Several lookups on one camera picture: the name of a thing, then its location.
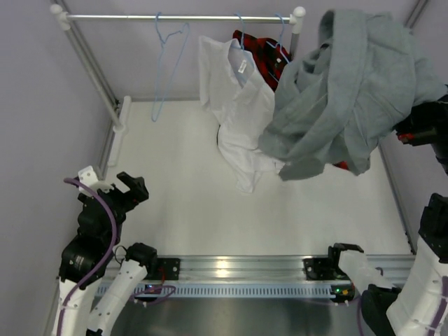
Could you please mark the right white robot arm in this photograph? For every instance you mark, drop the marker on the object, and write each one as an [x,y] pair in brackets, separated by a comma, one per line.
[420,306]

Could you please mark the blue hanger under white shirt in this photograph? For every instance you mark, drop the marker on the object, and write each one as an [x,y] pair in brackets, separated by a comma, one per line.
[245,40]

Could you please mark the right aluminium frame post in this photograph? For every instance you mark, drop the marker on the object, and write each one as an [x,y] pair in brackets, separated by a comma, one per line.
[416,12]

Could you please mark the white rack foot bar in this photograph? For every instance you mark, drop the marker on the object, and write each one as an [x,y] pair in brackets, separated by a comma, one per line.
[120,132]

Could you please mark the empty light blue hanger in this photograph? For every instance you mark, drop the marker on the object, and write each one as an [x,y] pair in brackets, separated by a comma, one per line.
[162,90]

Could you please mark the white shirt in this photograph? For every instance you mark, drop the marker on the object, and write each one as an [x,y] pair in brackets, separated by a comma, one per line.
[232,88]

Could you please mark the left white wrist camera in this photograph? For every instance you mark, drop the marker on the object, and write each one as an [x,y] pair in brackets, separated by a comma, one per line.
[90,178]

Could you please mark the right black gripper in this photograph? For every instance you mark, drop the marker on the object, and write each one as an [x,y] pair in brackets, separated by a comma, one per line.
[426,120]

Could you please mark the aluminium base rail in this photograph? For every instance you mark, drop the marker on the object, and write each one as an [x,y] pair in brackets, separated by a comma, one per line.
[262,268]

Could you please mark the grey shirt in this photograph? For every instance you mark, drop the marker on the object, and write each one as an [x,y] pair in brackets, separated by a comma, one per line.
[403,76]

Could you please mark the rack upright pole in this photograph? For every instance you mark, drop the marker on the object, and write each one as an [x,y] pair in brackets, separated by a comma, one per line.
[93,71]
[295,35]

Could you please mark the right rack upright pole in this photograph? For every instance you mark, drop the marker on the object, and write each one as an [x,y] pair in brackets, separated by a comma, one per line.
[295,35]

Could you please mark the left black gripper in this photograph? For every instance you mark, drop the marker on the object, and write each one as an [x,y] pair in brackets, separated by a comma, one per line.
[136,183]

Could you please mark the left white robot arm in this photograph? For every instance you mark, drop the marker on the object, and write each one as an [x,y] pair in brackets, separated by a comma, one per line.
[85,259]

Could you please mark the left rack upright pole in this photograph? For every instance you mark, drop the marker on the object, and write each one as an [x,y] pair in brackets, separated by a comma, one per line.
[93,71]

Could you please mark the blue hanger under plaid shirt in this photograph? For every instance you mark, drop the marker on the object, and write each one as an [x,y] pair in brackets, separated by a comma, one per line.
[277,55]

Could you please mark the perforated cable duct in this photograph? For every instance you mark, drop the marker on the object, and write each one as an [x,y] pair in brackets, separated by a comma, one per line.
[218,290]

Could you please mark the metal clothes rail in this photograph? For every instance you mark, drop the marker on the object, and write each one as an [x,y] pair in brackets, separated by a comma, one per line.
[295,18]

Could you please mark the red black plaid shirt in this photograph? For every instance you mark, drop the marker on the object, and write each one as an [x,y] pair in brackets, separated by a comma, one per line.
[262,52]

